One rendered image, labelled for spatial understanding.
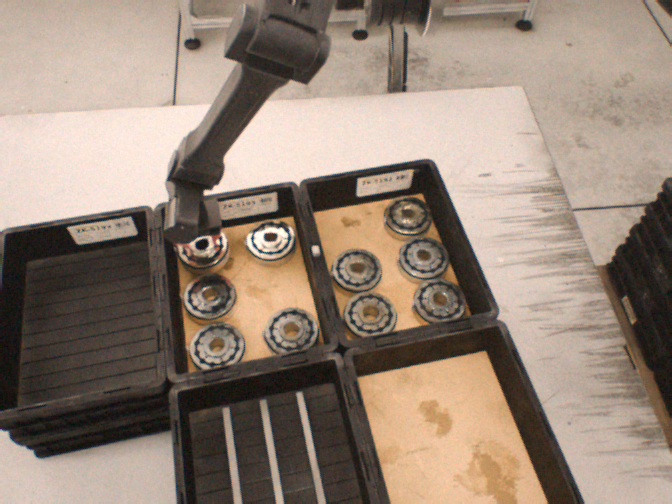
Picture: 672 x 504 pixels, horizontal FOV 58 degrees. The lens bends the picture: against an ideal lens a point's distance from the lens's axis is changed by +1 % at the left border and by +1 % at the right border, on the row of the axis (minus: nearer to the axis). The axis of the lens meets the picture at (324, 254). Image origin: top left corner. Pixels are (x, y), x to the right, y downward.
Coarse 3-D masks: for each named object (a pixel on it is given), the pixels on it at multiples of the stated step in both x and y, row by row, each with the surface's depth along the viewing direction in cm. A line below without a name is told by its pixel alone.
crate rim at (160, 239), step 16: (224, 192) 125; (240, 192) 125; (256, 192) 126; (160, 208) 123; (304, 208) 123; (160, 224) 121; (304, 224) 121; (160, 240) 120; (160, 256) 117; (160, 272) 114; (320, 272) 114; (160, 288) 112; (320, 288) 112; (336, 336) 107; (304, 352) 106; (320, 352) 105; (336, 352) 107; (224, 368) 104; (240, 368) 104
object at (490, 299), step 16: (416, 160) 130; (432, 160) 130; (320, 176) 128; (336, 176) 128; (352, 176) 128; (304, 192) 125; (448, 192) 125; (448, 208) 123; (320, 240) 119; (464, 240) 119; (320, 256) 116; (480, 272) 114; (336, 304) 111; (496, 304) 111; (336, 320) 109; (480, 320) 109; (368, 336) 107; (400, 336) 107
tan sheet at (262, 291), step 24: (240, 240) 131; (240, 264) 127; (288, 264) 127; (240, 288) 124; (264, 288) 124; (288, 288) 124; (240, 312) 121; (264, 312) 121; (312, 312) 121; (192, 336) 118
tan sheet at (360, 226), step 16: (336, 208) 136; (352, 208) 136; (368, 208) 136; (384, 208) 136; (320, 224) 133; (336, 224) 133; (352, 224) 133; (368, 224) 133; (432, 224) 133; (336, 240) 131; (352, 240) 131; (368, 240) 131; (384, 240) 131; (400, 240) 131; (336, 256) 128; (384, 256) 128; (352, 272) 126; (384, 272) 126; (448, 272) 126; (384, 288) 124; (400, 288) 124; (416, 288) 124; (400, 304) 122; (400, 320) 120; (416, 320) 120
